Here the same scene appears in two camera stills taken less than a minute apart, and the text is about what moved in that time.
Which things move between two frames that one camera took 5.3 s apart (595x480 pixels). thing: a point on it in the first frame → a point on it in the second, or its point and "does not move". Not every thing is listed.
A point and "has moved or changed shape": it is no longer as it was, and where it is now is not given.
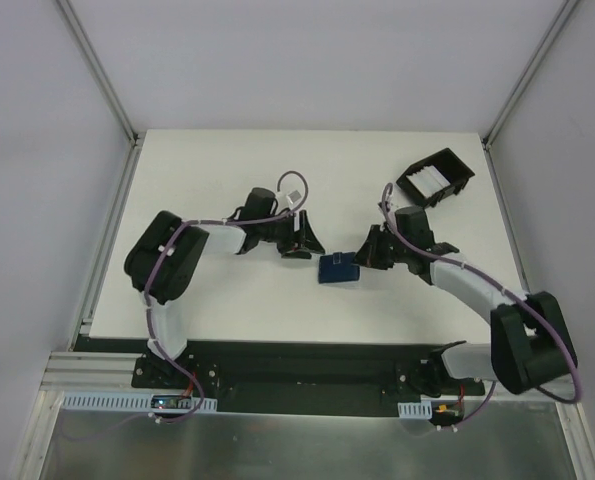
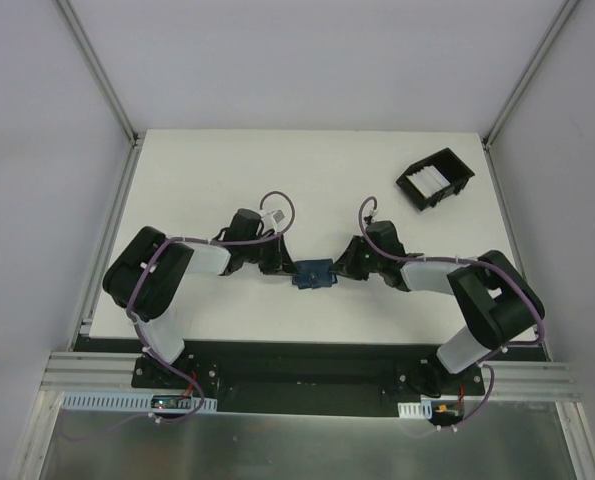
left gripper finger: (297, 255) → (281, 272)
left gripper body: (297, 233) → (281, 257)
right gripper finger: (375, 252) → (347, 258)
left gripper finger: (308, 240) → (287, 264)
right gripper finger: (377, 263) → (353, 273)
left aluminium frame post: (108, 89) does not move
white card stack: (428, 180) does not move
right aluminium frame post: (551, 34) does not move
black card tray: (454, 169) does not move
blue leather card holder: (338, 267) has moved or changed shape
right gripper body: (378, 248) → (350, 257)
